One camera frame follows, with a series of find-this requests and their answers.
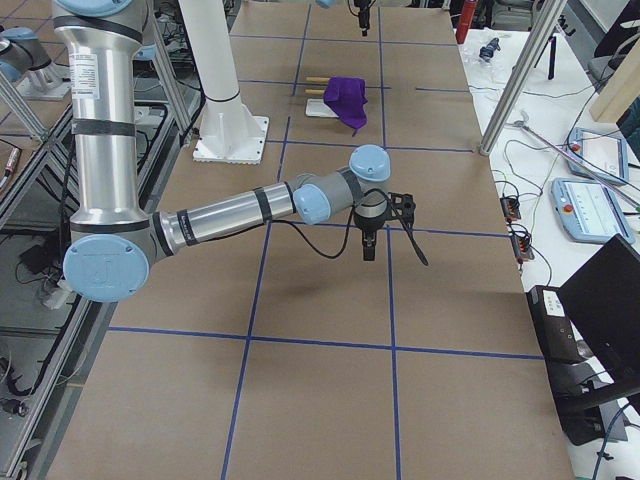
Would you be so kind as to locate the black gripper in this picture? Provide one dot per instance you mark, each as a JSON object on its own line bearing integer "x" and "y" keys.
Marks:
{"x": 363, "y": 17}
{"x": 369, "y": 229}

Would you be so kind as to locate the purple microfiber towel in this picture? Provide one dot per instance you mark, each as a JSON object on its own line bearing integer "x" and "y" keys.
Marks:
{"x": 346, "y": 97}

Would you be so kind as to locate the white wooden towel rack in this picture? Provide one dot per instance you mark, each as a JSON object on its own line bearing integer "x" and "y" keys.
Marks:
{"x": 315, "y": 104}

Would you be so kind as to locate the red cylinder tube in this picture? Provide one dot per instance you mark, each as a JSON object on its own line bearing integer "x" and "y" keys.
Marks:
{"x": 465, "y": 20}

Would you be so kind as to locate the black tripod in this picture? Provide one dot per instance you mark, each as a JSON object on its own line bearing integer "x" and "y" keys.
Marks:
{"x": 551, "y": 48}

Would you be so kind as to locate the metal reacher grabber tool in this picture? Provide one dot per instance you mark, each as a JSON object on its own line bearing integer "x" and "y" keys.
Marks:
{"x": 574, "y": 159}

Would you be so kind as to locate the black computer box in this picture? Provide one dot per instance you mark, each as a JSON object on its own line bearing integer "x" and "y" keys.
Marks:
{"x": 553, "y": 328}

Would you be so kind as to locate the lower blue teach pendant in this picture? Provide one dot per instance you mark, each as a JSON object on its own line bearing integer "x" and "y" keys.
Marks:
{"x": 589, "y": 211}

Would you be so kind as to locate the blue teach pendant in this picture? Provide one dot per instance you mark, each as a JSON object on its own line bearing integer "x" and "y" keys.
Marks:
{"x": 608, "y": 152}
{"x": 589, "y": 211}

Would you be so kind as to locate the black monitor on stand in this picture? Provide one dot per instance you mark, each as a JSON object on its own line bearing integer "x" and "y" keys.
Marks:
{"x": 601, "y": 299}

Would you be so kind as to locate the upper blue teach pendant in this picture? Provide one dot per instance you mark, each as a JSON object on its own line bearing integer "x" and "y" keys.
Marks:
{"x": 608, "y": 152}

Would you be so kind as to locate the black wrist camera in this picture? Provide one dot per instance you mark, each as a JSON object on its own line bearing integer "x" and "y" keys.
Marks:
{"x": 402, "y": 208}

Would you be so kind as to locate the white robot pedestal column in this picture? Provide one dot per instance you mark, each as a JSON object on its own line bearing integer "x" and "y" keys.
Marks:
{"x": 228, "y": 131}

